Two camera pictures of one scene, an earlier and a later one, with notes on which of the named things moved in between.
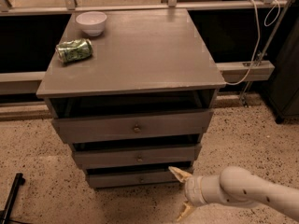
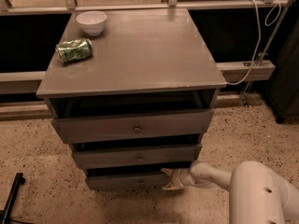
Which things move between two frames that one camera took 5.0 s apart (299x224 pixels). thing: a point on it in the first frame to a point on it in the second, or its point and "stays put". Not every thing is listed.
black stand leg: (19, 181) stays put
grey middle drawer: (136, 156) stays put
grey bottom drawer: (132, 177) stays put
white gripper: (192, 190) to (177, 178)
